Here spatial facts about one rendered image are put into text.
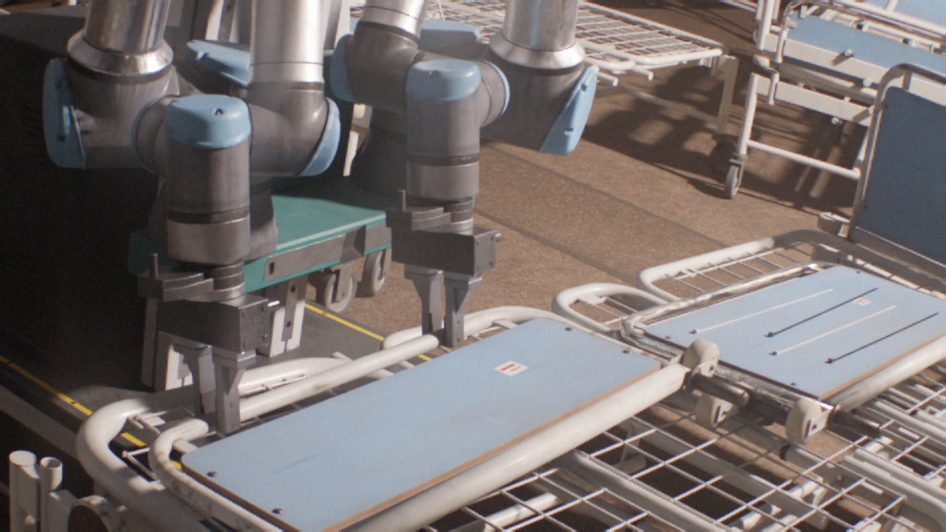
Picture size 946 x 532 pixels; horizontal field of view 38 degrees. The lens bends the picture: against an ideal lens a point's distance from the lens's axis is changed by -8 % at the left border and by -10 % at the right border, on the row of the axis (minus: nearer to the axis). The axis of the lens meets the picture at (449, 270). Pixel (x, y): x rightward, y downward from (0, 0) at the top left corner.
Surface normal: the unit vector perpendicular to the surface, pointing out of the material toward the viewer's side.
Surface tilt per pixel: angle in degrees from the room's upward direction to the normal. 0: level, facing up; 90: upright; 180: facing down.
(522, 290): 0
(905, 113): 90
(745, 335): 5
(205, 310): 90
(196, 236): 84
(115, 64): 57
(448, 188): 82
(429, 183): 88
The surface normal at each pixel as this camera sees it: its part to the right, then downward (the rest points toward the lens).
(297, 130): 0.44, 0.03
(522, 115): -0.32, 0.48
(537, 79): -0.03, 0.54
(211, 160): 0.25, 0.23
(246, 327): 0.80, 0.15
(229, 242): 0.65, 0.18
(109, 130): 0.37, 0.51
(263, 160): 0.33, 0.71
